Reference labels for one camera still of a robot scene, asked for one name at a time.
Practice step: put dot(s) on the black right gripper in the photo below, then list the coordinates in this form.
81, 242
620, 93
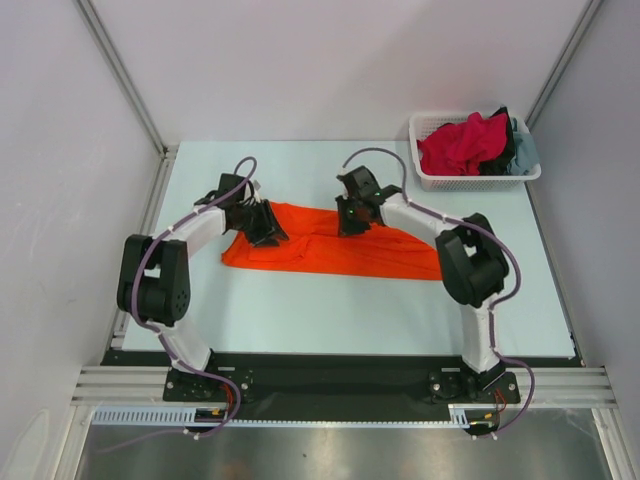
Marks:
348, 220

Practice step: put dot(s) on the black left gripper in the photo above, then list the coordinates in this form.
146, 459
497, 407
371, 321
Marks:
270, 230

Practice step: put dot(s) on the orange t-shirt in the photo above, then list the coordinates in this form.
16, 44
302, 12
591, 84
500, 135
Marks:
315, 247

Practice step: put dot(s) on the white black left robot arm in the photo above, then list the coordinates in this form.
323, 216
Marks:
154, 285

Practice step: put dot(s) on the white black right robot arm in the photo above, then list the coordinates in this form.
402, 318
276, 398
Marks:
473, 269

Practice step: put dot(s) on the white perforated laundry basket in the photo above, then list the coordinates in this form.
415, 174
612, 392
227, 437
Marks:
422, 124

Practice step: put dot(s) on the magenta t-shirt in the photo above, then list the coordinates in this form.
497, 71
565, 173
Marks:
458, 149

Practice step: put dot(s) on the black t-shirt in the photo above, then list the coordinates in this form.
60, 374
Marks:
498, 163

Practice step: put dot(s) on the grey blue t-shirt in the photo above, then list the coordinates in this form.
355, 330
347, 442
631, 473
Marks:
526, 156

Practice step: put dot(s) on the aluminium left side rail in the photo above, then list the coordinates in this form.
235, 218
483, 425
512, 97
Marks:
137, 245

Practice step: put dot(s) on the aluminium left corner post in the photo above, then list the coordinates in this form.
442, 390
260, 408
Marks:
110, 54

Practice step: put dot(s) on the aluminium corner post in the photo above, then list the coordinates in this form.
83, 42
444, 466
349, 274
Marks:
110, 54
567, 53

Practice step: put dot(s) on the black front mounting rail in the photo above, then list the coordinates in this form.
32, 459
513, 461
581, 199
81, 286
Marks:
346, 386

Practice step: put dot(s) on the white slotted cable duct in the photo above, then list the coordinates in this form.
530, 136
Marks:
449, 417

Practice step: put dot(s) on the aluminium front frame rail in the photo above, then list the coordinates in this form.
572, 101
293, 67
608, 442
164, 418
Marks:
554, 387

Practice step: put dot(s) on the aluminium right corner post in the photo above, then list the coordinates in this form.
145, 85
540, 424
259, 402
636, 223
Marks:
567, 53

